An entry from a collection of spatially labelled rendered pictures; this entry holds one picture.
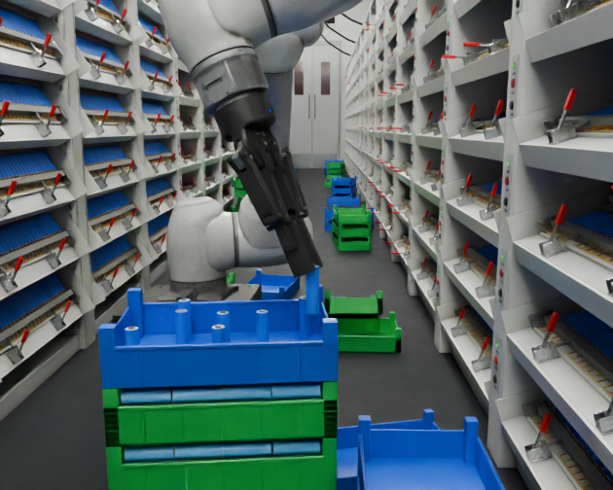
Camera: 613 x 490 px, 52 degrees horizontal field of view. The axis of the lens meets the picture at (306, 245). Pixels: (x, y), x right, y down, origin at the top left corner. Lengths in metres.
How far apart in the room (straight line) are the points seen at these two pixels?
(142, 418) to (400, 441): 0.48
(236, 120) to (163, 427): 0.40
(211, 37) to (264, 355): 0.40
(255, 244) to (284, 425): 0.88
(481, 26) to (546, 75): 0.73
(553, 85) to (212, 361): 0.85
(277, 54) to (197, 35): 0.60
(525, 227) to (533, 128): 0.20
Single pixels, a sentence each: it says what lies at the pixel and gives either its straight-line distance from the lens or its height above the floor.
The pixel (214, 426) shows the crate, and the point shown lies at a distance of 0.85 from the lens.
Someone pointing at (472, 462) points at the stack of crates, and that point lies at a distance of 1.15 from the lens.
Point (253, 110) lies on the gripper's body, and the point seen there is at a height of 0.75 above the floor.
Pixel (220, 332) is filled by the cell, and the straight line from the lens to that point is 0.83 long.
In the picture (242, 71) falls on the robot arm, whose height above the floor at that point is 0.79.
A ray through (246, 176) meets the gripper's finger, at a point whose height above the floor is 0.66.
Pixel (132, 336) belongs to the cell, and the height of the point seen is 0.46.
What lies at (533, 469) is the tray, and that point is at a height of 0.11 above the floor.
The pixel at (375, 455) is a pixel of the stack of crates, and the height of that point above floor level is 0.17.
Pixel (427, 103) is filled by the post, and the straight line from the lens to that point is 2.68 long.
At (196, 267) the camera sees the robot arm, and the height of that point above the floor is 0.36.
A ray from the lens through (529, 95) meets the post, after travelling 1.31.
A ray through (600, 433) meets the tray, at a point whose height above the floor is 0.31.
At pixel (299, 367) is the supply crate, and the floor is 0.42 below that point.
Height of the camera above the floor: 0.72
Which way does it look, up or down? 11 degrees down
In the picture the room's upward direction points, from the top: straight up
